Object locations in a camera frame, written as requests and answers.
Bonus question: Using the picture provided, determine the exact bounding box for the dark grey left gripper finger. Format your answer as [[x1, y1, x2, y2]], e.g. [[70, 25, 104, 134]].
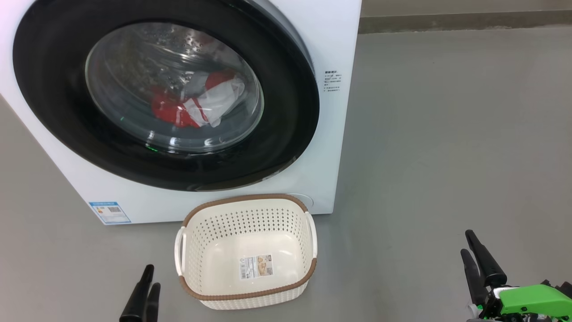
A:
[[119, 264, 155, 322], [143, 283, 160, 322]]

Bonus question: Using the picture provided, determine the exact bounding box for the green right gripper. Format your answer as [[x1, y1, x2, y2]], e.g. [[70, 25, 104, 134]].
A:
[[460, 230, 572, 322]]

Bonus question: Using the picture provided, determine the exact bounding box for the red and white garment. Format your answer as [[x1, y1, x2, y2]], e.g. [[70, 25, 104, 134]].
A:
[[151, 70, 245, 129]]

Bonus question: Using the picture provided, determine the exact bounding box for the black round washing machine door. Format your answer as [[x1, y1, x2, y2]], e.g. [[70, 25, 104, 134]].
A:
[[13, 0, 320, 192]]

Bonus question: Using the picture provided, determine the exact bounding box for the cream laundry basket brown rim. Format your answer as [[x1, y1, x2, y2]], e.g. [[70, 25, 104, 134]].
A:
[[174, 194, 318, 310]]

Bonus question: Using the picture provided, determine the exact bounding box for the printed product label sticker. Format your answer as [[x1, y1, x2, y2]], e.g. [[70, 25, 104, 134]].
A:
[[240, 254, 274, 281]]

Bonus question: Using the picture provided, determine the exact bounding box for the steel washing machine drum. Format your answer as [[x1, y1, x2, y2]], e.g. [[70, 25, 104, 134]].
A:
[[85, 22, 264, 155]]

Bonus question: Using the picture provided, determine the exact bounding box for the white front-load washing machine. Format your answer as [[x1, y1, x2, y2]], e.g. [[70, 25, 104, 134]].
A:
[[0, 0, 362, 225]]

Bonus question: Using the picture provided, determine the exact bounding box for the blue energy label sticker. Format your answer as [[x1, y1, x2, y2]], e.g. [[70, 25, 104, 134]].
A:
[[88, 201, 132, 225]]

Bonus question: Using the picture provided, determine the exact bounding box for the round white filter cover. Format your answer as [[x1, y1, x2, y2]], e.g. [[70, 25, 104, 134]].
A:
[[286, 193, 314, 211]]

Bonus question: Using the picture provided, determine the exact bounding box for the small printed text label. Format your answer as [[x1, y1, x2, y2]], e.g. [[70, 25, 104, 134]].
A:
[[324, 69, 344, 92]]

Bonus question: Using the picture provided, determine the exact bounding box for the dark wall skirting strip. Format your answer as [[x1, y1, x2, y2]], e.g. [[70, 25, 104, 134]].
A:
[[357, 10, 572, 34]]

